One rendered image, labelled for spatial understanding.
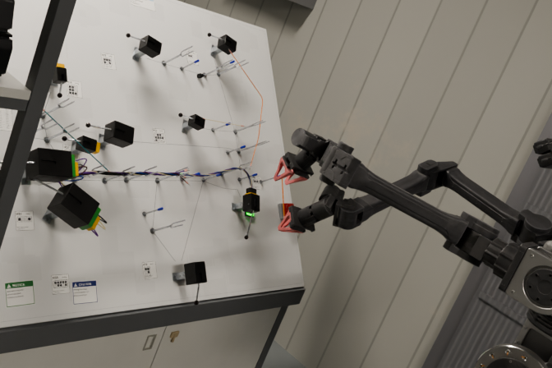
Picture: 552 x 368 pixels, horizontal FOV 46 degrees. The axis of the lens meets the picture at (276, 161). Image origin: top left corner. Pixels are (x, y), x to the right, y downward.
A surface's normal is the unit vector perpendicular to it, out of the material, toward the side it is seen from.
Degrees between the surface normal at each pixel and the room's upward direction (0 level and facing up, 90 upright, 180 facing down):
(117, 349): 90
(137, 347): 90
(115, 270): 50
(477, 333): 90
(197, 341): 90
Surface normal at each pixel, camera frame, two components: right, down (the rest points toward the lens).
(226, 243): 0.75, -0.24
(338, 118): -0.62, -0.04
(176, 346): 0.67, 0.43
